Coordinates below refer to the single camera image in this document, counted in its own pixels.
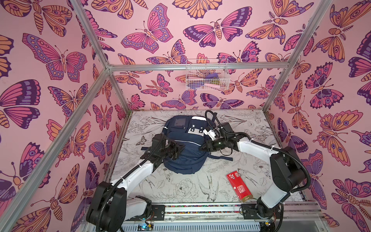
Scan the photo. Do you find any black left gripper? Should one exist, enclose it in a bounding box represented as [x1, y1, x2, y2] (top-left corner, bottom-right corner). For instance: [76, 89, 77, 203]
[159, 140, 185, 161]

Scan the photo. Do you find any navy blue backpack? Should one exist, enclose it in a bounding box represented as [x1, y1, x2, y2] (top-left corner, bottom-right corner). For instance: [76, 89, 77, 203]
[141, 112, 234, 175]

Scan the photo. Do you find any red pencil case package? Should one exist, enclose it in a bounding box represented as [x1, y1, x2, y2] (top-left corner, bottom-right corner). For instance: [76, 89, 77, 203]
[226, 171, 253, 202]

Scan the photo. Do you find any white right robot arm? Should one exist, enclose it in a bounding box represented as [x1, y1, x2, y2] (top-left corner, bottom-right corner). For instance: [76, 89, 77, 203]
[201, 110, 311, 221]

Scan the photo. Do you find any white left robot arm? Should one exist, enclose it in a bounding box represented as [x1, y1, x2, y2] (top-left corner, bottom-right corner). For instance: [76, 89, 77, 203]
[86, 133, 185, 232]

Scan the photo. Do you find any pink item in basket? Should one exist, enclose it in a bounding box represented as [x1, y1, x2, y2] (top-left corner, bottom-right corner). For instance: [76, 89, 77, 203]
[203, 83, 221, 90]

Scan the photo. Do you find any purple item in basket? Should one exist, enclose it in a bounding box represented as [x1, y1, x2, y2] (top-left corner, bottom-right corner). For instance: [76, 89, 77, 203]
[205, 73, 219, 79]

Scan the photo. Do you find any green circuit board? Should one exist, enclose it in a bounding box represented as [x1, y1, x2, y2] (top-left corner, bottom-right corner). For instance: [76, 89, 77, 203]
[137, 223, 154, 232]

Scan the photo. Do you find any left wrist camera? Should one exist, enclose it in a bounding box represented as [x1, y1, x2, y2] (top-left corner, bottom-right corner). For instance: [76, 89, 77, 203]
[151, 133, 167, 152]

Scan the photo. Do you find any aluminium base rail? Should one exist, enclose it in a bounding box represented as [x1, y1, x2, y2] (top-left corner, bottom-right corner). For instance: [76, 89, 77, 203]
[120, 202, 329, 232]

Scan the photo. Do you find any white wire wall basket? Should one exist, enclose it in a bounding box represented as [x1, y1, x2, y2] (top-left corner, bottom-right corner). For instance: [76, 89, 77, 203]
[185, 59, 231, 91]

